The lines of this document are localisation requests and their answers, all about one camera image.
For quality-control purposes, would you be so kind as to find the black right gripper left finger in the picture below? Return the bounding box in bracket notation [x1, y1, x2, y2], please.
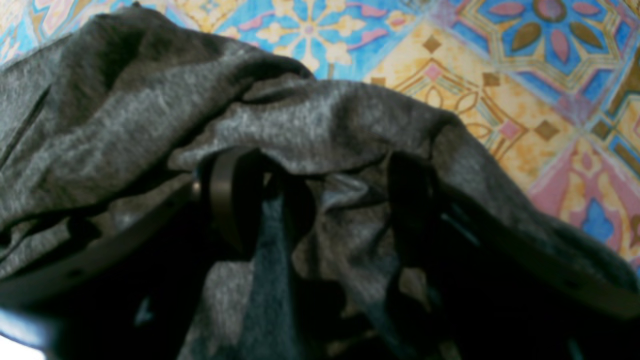
[0, 146, 266, 360]

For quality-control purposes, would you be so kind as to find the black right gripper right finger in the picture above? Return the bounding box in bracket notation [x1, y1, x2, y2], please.
[387, 152, 640, 360]

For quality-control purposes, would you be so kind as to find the grey t-shirt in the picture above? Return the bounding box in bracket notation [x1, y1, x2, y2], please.
[1, 3, 639, 360]

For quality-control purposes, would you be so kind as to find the patterned tablecloth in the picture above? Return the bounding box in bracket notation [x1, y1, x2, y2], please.
[0, 0, 640, 273]

